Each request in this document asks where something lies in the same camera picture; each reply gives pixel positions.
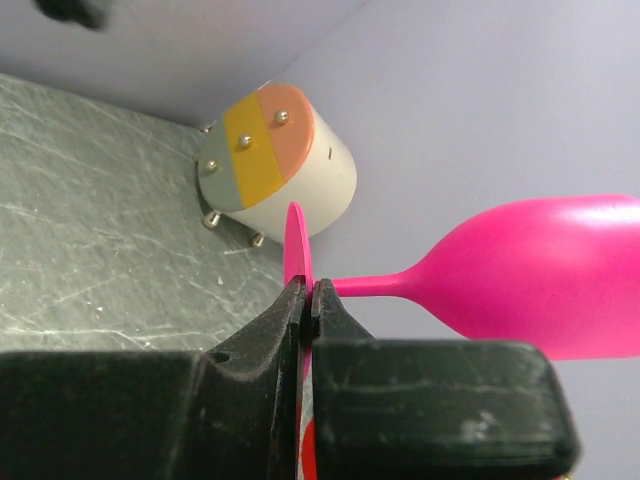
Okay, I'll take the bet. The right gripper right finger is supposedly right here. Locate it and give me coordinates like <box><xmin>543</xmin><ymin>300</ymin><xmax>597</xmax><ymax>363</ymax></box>
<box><xmin>310</xmin><ymin>280</ymin><xmax>581</xmax><ymax>479</ymax></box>

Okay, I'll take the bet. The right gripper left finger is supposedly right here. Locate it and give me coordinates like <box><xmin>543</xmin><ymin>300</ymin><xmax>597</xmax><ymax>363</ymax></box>
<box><xmin>1</xmin><ymin>278</ymin><xmax>306</xmax><ymax>479</ymax></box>

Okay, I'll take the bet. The pink plastic wine glass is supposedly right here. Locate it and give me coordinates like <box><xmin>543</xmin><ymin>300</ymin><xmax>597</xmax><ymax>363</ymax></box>
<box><xmin>282</xmin><ymin>193</ymin><xmax>640</xmax><ymax>381</ymax></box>

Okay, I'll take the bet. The round cream mini drawer cabinet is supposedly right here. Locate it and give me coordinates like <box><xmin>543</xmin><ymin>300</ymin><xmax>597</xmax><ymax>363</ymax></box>
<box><xmin>195</xmin><ymin>83</ymin><xmax>357</xmax><ymax>246</ymax></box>

